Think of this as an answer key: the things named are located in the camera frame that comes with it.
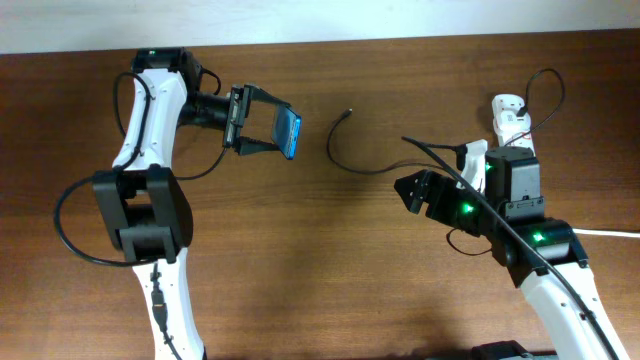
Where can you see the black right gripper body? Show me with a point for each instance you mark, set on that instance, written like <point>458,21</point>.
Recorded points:
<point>455,206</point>

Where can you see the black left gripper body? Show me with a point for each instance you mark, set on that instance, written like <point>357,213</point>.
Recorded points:
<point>236,114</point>

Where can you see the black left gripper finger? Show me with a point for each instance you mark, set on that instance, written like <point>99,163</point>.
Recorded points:
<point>248,146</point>
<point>258,94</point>

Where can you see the blue Galaxy S25+ smartphone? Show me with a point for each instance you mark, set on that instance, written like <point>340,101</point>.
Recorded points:
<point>285,131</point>

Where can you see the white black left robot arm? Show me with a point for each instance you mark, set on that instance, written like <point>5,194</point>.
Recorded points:
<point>146,213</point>

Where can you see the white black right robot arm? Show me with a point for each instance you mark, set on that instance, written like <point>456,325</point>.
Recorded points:
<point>543,256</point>

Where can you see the white USB charger adapter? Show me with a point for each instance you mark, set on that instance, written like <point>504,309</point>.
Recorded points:
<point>508,122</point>

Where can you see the white power strip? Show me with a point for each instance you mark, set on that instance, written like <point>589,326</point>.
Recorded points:
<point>511,102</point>

